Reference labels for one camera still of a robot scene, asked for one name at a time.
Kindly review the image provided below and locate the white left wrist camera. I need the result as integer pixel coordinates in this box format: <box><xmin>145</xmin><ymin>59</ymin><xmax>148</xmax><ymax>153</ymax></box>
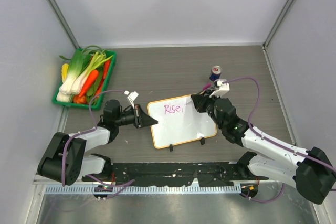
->
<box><xmin>124</xmin><ymin>91</ymin><xmax>139</xmax><ymax>108</ymax></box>

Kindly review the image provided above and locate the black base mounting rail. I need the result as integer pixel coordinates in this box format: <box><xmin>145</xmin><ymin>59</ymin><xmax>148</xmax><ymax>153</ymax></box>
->
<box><xmin>79</xmin><ymin>162</ymin><xmax>268</xmax><ymax>187</ymax></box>

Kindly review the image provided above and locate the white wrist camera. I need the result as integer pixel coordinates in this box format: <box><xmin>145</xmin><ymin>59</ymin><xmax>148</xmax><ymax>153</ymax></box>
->
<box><xmin>209</xmin><ymin>79</ymin><xmax>230</xmax><ymax>98</ymax></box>
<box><xmin>124</xmin><ymin>91</ymin><xmax>139</xmax><ymax>108</ymax></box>

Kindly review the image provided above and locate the small red chili pepper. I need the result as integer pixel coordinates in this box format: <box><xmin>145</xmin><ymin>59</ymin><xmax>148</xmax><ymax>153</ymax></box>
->
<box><xmin>103</xmin><ymin>60</ymin><xmax>111</xmax><ymax>79</ymax></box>

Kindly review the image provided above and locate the green plastic vegetable tray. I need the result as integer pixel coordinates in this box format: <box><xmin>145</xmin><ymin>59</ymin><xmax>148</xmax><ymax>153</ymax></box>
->
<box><xmin>52</xmin><ymin>45</ymin><xmax>117</xmax><ymax>110</ymax></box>

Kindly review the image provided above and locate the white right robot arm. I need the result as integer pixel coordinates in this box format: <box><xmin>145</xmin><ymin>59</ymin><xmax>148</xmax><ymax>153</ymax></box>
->
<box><xmin>191</xmin><ymin>92</ymin><xmax>335</xmax><ymax>205</ymax></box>

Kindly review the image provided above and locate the blue silver energy drink can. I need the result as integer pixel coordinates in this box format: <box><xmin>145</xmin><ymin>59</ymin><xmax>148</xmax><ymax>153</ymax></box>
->
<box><xmin>209</xmin><ymin>66</ymin><xmax>222</xmax><ymax>82</ymax></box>

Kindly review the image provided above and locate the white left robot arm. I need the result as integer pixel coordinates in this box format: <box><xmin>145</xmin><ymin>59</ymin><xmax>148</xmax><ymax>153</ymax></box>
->
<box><xmin>37</xmin><ymin>100</ymin><xmax>158</xmax><ymax>186</ymax></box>

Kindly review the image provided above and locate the yellow corn cob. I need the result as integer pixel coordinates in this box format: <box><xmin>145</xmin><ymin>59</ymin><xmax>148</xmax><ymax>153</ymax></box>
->
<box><xmin>61</xmin><ymin>63</ymin><xmax>69</xmax><ymax>82</ymax></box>

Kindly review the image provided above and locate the purple capped marker pen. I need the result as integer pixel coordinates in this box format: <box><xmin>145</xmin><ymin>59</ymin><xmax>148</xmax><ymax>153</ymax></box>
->
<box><xmin>186</xmin><ymin>83</ymin><xmax>211</xmax><ymax>104</ymax></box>

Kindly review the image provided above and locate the white green bok choy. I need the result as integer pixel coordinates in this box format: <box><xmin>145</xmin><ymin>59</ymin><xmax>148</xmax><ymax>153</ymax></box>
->
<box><xmin>56</xmin><ymin>49</ymin><xmax>83</xmax><ymax>102</ymax></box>

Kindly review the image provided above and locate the large orange carrot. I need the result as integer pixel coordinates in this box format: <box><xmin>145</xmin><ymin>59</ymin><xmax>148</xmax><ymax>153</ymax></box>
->
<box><xmin>79</xmin><ymin>69</ymin><xmax>99</xmax><ymax>97</ymax></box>

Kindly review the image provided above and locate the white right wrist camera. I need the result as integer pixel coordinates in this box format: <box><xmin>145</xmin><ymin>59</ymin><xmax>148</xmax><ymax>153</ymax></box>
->
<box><xmin>209</xmin><ymin>79</ymin><xmax>230</xmax><ymax>98</ymax></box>

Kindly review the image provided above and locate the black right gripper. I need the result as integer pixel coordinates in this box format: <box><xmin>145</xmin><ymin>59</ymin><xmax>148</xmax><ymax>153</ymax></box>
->
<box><xmin>192</xmin><ymin>89</ymin><xmax>225</xmax><ymax>130</ymax></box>

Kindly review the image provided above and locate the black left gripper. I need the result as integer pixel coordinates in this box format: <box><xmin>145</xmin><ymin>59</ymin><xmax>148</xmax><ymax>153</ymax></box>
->
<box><xmin>114</xmin><ymin>104</ymin><xmax>157</xmax><ymax>128</ymax></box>

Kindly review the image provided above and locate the green spring onion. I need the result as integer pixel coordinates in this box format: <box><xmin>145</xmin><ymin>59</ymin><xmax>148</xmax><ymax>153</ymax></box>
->
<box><xmin>70</xmin><ymin>47</ymin><xmax>113</xmax><ymax>95</ymax></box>

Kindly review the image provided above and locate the white slotted cable duct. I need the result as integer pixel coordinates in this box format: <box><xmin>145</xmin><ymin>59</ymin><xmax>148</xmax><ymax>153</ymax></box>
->
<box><xmin>45</xmin><ymin>184</ymin><xmax>242</xmax><ymax>196</ymax></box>

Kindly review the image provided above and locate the orange framed whiteboard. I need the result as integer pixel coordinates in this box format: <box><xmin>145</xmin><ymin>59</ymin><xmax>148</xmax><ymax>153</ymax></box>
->
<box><xmin>147</xmin><ymin>95</ymin><xmax>217</xmax><ymax>149</ymax></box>

